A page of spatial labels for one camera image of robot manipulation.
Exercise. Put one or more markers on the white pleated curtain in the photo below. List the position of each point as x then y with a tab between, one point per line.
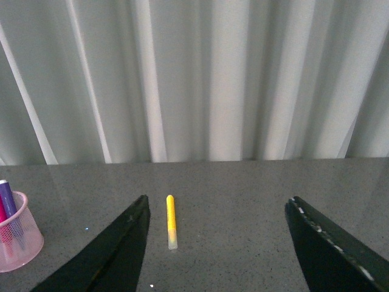
169	81

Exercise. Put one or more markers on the pink marker pen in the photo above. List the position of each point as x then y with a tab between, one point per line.
6	235

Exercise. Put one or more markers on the yellow marker pen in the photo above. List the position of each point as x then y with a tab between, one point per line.
171	223

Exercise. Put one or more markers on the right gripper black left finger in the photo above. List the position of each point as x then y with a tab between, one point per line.
110	262

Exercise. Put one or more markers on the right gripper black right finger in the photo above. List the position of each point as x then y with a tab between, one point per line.
330	258

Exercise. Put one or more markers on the pink mesh pen cup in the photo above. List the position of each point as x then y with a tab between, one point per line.
33	238

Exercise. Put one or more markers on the purple marker pen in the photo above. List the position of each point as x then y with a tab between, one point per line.
10	209

